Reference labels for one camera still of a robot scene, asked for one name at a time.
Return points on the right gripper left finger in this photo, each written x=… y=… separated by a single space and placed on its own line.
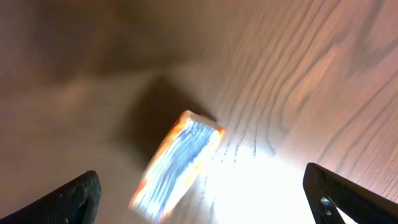
x=76 y=202

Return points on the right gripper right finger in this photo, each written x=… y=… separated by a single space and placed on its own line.
x=328 y=193

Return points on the orange white small box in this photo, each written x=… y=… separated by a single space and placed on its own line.
x=178 y=161

